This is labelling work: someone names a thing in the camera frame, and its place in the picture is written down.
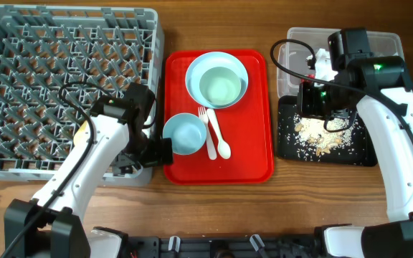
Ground grey plastic dishwasher rack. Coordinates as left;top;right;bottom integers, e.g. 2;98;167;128
0;5;164;181

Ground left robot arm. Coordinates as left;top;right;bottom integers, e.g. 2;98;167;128
2;82;174;257

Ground white plastic spoon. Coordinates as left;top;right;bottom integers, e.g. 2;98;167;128
206;108;232;159

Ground rice and peanut scraps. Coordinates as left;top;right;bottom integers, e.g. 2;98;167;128
293;115;353;158

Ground white plastic fork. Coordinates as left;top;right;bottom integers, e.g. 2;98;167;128
198;106;217;160

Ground red plastic tray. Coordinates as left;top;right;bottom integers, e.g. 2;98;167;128
163;49;274;185

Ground clear plastic bin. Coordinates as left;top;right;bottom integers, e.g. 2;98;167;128
277;27;407;100

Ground black plastic tray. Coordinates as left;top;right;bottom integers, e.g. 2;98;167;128
277;95;377;166

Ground light blue small bowl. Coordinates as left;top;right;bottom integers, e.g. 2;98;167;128
163;113;207;156

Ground light blue plate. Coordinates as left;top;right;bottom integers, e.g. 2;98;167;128
185;52;249;109

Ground yellow plastic cup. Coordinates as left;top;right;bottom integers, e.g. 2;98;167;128
73;121;89;146

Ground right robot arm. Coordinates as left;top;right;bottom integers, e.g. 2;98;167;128
298;29;413;257

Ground green bowl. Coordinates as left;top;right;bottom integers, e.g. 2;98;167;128
199;67;242;108

